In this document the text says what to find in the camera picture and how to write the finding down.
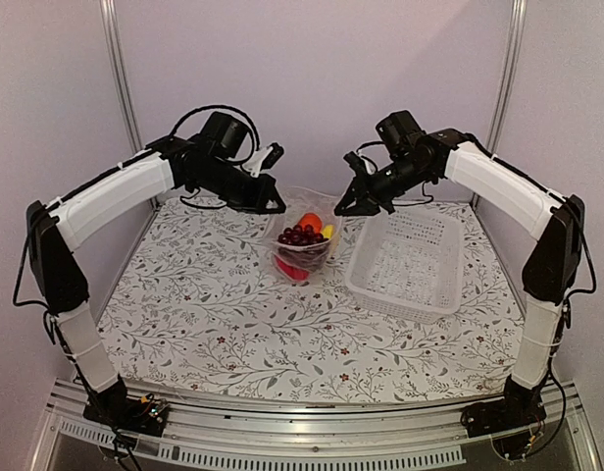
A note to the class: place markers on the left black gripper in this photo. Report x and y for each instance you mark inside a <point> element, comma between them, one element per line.
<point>258,204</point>

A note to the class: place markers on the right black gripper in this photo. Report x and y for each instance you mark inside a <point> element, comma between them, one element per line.
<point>366,203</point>

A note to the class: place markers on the yellow lemon back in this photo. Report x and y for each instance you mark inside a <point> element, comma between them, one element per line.
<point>328,232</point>

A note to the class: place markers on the clear zip top bag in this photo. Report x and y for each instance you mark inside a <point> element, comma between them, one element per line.
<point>299,201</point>

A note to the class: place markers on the orange mandarin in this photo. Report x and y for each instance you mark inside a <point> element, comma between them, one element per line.
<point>311,220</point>

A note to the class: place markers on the dark red grapes bunch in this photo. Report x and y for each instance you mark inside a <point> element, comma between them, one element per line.
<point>303,249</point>

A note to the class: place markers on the red bell pepper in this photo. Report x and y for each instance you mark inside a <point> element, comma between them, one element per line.
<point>292,273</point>

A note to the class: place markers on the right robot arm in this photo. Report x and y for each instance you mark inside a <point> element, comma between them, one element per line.
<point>554,221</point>

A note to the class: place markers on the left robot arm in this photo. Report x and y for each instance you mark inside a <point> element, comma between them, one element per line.
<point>57,230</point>

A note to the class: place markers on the white plastic basket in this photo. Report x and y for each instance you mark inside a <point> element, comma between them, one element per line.
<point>408,264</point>

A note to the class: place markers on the floral tablecloth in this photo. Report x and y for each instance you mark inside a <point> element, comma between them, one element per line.
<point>200,306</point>

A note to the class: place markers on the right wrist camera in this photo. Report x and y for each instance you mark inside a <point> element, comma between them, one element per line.
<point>399,132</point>

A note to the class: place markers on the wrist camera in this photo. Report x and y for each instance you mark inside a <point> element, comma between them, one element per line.
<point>223,135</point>
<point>399,132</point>

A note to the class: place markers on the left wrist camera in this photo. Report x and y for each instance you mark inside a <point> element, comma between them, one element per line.
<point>223,135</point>

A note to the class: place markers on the right aluminium post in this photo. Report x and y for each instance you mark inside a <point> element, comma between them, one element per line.
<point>510,64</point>

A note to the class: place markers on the aluminium post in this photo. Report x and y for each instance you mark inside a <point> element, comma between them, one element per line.
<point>118,68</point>
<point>510,64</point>

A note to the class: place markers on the aluminium front rail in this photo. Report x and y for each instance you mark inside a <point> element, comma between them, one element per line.
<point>207,431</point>

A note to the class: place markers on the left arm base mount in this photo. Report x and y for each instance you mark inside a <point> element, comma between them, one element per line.
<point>146,416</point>

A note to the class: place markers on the left aluminium post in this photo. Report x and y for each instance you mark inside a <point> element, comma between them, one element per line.
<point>118,68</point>

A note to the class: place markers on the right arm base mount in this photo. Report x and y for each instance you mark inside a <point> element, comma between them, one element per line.
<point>513,426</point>

